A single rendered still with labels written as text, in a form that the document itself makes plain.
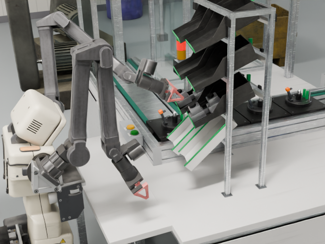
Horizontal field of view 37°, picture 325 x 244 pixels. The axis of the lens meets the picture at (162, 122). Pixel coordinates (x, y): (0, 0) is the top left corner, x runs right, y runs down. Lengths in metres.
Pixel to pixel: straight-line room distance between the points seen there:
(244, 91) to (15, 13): 3.26
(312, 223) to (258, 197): 0.25
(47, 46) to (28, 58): 2.96
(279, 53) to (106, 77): 4.78
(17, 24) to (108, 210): 3.13
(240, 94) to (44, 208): 0.92
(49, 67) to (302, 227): 1.28
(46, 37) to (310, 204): 1.33
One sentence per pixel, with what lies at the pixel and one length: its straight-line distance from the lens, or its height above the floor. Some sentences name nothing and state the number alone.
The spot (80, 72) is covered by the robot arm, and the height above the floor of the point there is 1.54.
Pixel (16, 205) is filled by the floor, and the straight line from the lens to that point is 3.83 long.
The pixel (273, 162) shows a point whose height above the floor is 0.86.
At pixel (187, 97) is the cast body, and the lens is 2.18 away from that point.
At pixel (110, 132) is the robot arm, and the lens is 1.77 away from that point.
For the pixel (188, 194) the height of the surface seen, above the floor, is 0.86.
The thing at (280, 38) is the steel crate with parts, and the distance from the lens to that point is 6.27.
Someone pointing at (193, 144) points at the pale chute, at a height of 1.04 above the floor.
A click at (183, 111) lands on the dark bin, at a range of 2.14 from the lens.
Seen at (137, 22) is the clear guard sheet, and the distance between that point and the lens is 3.72.
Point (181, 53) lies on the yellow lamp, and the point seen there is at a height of 1.30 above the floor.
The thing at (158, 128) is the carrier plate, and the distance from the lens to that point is 2.52.
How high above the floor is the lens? 2.08
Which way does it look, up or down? 25 degrees down
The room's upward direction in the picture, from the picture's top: 2 degrees counter-clockwise
